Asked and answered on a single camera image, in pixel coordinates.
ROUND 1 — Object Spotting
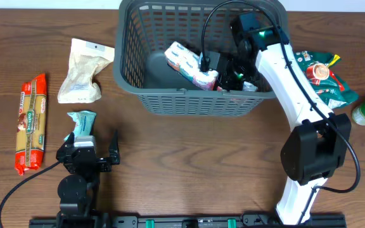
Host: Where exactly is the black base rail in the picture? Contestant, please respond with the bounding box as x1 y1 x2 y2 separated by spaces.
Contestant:
29 213 348 228

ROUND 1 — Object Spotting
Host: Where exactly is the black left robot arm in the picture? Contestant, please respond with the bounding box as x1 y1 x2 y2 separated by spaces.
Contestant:
56 132 120 220

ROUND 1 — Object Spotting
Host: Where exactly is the beige paper pouch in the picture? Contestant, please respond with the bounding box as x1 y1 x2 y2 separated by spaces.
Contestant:
58 38 115 104

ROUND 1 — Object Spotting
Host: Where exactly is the grey plastic lattice basket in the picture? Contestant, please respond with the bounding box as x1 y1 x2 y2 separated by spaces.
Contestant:
113 0 288 117

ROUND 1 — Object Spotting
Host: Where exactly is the orange spaghetti packet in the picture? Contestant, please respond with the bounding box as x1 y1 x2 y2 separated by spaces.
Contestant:
15 73 48 175

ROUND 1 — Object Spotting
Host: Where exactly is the green instant coffee bag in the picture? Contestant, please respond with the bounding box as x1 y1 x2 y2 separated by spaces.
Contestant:
294 51 359 109

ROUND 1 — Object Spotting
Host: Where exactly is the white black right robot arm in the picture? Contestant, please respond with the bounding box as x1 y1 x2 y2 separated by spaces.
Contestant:
230 12 353 226

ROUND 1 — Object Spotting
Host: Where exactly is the mint toilet wipes pack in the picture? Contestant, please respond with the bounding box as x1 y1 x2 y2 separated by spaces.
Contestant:
67 110 96 138

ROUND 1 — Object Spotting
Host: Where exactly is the white tissue multipack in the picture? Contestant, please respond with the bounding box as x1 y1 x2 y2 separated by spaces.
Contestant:
164 41 219 91

